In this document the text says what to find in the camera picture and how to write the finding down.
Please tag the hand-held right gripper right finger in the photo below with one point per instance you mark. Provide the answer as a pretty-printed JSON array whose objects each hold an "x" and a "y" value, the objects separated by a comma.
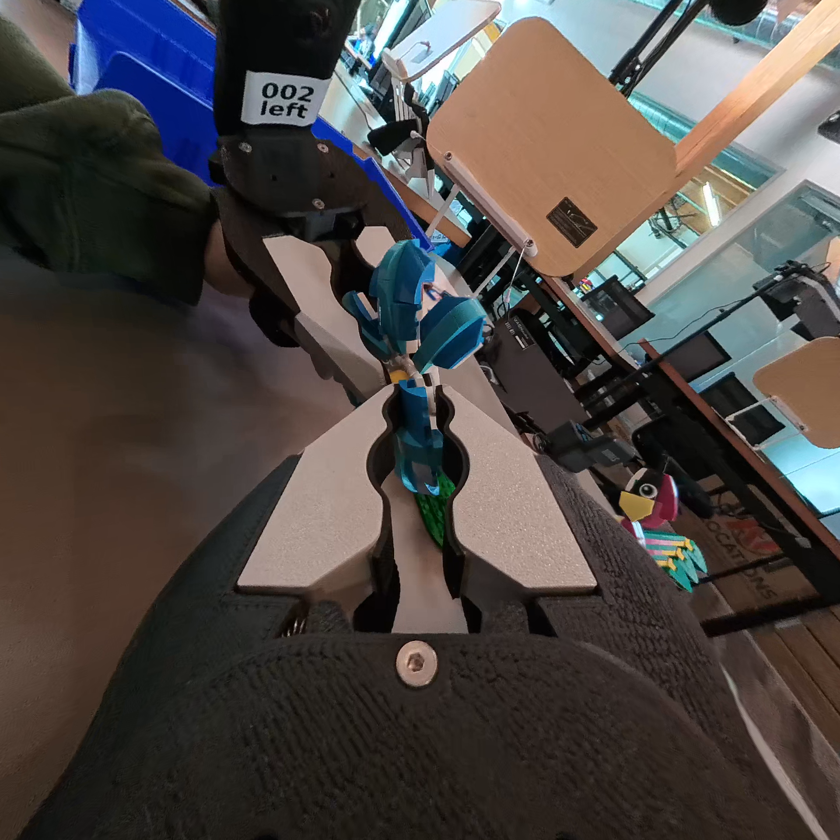
[{"x": 519, "y": 524}]

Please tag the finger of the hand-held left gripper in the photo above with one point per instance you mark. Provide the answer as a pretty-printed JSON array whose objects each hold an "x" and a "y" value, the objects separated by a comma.
[
  {"x": 305, "y": 288},
  {"x": 377, "y": 241}
]

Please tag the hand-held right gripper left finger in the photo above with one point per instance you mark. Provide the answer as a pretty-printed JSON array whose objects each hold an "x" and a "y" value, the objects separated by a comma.
[{"x": 315, "y": 524}]

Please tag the blue lego flower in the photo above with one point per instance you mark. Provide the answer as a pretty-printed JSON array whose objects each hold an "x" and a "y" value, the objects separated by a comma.
[{"x": 401, "y": 288}]

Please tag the green lego plant pink flowers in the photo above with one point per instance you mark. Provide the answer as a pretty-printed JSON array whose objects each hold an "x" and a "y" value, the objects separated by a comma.
[{"x": 437, "y": 512}]

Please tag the person's left forearm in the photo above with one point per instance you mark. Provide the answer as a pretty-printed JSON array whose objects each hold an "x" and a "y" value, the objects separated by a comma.
[{"x": 85, "y": 183}]

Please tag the colourful lego bird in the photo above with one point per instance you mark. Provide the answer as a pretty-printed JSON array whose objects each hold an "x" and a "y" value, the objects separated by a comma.
[{"x": 657, "y": 505}]

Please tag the dark grey charger box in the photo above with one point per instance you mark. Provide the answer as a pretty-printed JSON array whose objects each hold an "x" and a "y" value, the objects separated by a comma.
[{"x": 584, "y": 450}]

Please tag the black white tool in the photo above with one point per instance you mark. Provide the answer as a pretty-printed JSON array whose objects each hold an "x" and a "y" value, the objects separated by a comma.
[{"x": 394, "y": 137}]

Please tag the white panel stand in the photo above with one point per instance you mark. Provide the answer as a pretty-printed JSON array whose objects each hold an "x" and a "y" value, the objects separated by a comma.
[{"x": 489, "y": 203}]

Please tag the black equipment case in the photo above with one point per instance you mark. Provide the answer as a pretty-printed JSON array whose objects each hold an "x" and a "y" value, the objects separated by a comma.
[{"x": 531, "y": 367}]

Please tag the blue plastic bin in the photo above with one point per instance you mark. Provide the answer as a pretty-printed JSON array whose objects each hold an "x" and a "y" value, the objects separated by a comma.
[{"x": 145, "y": 84}]

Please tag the light wooden panel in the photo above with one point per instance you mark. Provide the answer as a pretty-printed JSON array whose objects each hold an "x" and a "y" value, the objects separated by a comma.
[
  {"x": 447, "y": 32},
  {"x": 801, "y": 386},
  {"x": 545, "y": 130}
]

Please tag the printed cardboard box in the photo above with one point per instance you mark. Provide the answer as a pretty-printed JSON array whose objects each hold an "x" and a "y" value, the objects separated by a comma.
[{"x": 741, "y": 557}]

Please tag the black boom pole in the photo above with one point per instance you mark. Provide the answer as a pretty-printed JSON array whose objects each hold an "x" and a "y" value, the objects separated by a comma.
[{"x": 646, "y": 46}]

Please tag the wooden beam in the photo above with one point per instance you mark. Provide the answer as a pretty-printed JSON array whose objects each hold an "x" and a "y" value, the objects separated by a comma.
[{"x": 755, "y": 84}]

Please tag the black camera rig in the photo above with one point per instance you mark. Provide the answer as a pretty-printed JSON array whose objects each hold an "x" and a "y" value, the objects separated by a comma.
[{"x": 808, "y": 302}]

